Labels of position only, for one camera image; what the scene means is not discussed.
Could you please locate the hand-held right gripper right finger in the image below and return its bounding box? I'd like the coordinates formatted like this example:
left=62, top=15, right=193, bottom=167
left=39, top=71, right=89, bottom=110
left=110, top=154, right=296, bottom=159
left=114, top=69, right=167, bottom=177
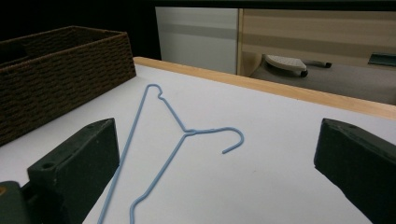
left=313, top=118, right=396, bottom=224

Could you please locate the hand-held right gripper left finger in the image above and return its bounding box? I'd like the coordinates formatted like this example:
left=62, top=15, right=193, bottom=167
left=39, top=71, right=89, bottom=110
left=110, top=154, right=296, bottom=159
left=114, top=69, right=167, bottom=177
left=27, top=118, right=120, bottom=224

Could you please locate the blue wire clothes hanger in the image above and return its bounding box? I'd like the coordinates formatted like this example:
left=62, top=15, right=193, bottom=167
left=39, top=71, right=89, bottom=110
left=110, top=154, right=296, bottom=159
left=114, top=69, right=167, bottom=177
left=96, top=83, right=245, bottom=224

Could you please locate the brown woven basket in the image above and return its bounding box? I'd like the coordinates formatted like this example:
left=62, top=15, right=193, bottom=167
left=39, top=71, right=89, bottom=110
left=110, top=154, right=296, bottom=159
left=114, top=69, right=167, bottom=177
left=0, top=25, right=137, bottom=147

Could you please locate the dark green object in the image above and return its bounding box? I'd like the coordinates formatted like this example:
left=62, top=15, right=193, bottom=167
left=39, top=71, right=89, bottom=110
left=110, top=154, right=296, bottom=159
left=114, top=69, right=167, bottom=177
left=367, top=51, right=396, bottom=67

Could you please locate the white and grey device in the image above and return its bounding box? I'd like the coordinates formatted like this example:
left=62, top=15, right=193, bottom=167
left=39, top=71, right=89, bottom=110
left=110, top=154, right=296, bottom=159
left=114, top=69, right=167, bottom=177
left=263, top=54, right=332, bottom=78

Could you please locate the light wooden cabinet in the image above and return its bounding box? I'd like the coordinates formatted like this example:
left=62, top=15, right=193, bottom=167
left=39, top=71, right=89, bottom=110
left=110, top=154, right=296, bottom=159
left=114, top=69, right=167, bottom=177
left=236, top=8, right=396, bottom=77

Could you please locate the white cabinet panel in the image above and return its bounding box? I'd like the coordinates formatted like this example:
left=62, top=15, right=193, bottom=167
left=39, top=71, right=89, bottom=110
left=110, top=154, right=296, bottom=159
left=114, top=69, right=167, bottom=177
left=155, top=7, right=239, bottom=75

